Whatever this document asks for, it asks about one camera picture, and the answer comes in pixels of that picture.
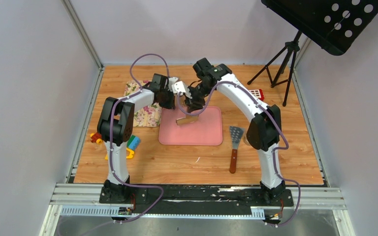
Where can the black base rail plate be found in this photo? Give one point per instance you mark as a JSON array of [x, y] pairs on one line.
[[193, 199]]

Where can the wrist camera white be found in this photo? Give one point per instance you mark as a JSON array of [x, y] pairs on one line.
[[172, 81], [180, 88]]

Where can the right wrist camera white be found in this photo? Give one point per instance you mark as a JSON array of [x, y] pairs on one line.
[[180, 88]]

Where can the blue green toy brick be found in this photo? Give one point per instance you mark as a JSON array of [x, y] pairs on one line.
[[133, 142]]

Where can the red yellow toy piece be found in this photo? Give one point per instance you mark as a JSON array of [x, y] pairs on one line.
[[96, 138]]

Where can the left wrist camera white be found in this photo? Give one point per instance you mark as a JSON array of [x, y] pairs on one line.
[[172, 81]]

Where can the floral cutting mat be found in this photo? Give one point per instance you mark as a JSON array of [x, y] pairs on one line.
[[148, 116]]

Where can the yellow triangular toy block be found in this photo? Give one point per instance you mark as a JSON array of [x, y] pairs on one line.
[[129, 153]]

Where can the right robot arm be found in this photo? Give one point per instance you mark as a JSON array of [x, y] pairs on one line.
[[263, 133]]

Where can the red grid box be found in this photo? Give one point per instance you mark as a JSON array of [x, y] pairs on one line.
[[258, 93]]

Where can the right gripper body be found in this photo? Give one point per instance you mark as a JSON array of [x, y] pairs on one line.
[[199, 94]]

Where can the wooden double-ended roller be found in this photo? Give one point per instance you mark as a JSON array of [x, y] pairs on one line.
[[187, 119]]

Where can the black music stand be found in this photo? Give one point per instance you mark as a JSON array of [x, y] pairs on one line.
[[332, 24]]

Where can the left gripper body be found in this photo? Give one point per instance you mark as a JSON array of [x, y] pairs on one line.
[[168, 99]]

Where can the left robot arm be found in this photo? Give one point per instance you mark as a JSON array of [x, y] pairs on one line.
[[115, 126]]

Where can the pink plastic tray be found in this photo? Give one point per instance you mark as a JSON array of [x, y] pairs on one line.
[[206, 131]]

